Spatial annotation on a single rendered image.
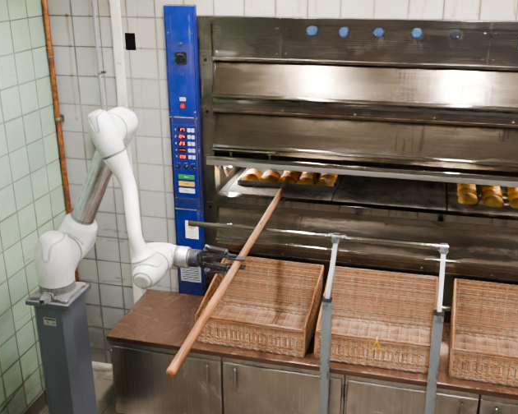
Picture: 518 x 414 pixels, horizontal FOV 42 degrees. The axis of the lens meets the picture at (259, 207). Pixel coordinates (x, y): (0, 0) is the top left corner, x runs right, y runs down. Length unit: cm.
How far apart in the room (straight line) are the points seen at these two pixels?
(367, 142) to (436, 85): 42
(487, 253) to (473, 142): 57
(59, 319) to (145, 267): 54
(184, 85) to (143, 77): 24
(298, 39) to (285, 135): 47
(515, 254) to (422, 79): 97
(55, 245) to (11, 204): 67
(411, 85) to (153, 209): 153
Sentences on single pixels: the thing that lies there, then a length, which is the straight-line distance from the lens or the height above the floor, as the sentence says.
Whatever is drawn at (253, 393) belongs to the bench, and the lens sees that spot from 341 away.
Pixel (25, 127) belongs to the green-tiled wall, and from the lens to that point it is 361.
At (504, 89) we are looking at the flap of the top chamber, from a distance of 326.
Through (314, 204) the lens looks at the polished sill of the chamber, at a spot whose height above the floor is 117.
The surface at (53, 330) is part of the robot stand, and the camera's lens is 308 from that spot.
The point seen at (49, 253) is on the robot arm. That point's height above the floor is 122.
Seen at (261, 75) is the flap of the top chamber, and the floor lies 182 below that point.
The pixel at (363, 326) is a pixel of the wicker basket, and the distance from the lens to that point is 353.
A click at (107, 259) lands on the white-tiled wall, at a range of 400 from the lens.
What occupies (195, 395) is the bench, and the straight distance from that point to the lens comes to 353.
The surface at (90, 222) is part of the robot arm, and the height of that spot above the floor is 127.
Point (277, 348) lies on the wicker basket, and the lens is 329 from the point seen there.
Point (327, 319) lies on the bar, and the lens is 303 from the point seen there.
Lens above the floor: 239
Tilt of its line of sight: 21 degrees down
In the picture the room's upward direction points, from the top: straight up
